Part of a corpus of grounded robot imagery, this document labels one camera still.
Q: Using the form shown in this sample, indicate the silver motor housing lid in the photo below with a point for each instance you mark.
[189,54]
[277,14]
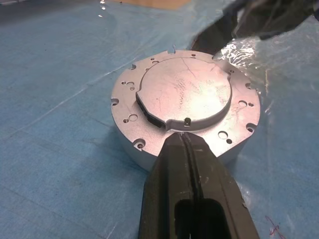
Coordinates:
[187,87]

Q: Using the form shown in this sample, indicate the brown cardboard sheet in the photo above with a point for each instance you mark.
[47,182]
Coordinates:
[154,3]

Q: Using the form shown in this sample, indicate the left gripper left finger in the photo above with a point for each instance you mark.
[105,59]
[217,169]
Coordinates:
[164,186]

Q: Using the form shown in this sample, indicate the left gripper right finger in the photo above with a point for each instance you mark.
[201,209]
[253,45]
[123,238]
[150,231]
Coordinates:
[219,199]

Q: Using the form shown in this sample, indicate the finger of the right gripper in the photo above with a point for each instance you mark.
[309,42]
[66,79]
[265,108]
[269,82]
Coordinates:
[274,20]
[214,27]

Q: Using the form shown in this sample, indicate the blue table mat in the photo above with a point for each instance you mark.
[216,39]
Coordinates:
[49,124]

